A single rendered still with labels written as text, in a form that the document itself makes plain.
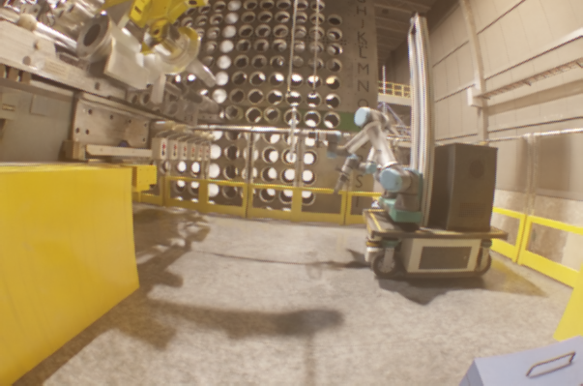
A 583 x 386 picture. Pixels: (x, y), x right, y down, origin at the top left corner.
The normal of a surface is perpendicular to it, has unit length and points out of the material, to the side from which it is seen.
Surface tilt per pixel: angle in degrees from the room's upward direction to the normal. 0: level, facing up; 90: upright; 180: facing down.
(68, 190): 90
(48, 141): 90
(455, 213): 90
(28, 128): 90
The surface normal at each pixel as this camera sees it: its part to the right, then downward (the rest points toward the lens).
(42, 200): 1.00, 0.07
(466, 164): -0.22, 0.00
